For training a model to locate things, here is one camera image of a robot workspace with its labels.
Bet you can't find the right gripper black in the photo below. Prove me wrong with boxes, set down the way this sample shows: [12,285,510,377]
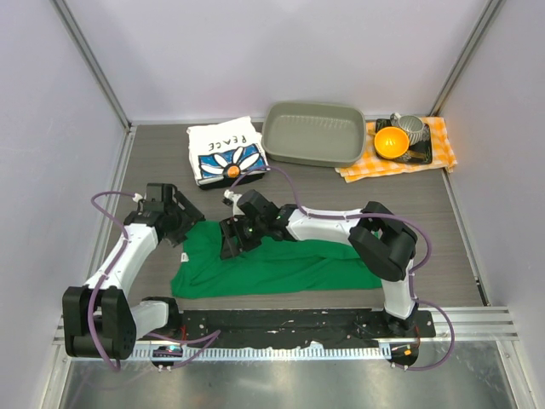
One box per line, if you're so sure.
[220,214,267,261]

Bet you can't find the green t shirt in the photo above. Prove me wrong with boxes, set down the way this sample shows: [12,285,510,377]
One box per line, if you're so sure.
[170,222,382,299]

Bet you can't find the grey plastic tray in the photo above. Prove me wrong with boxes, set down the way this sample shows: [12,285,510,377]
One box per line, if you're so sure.
[262,101,367,168]

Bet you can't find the orange bowl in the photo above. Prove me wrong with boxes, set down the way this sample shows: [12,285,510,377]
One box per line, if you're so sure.
[374,126,410,159]

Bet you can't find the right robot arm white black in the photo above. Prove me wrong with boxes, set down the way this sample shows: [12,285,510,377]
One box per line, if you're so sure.
[220,189,418,337]

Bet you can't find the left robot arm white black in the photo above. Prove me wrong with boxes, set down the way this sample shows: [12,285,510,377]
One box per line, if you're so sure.
[62,183,204,367]

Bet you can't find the black folded t shirt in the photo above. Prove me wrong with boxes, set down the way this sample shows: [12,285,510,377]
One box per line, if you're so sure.
[198,171,267,191]

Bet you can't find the white folded daisy t shirt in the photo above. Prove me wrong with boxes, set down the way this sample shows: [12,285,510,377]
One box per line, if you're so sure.
[186,116,268,186]

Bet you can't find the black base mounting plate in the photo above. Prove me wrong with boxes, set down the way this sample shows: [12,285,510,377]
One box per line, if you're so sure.
[181,308,436,349]

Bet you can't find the black floral square plate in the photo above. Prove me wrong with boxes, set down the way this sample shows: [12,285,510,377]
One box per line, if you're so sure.
[373,119,433,164]

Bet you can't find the grey striped mug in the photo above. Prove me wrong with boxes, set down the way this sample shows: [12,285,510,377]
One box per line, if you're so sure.
[390,112,431,145]

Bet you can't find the orange checkered cloth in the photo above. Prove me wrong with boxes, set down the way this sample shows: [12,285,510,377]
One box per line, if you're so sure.
[335,117,457,183]

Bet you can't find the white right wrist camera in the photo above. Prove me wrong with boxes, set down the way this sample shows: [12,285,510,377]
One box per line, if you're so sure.
[222,189,243,216]

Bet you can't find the slotted cable duct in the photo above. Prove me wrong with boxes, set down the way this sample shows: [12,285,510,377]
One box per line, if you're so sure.
[126,343,391,362]

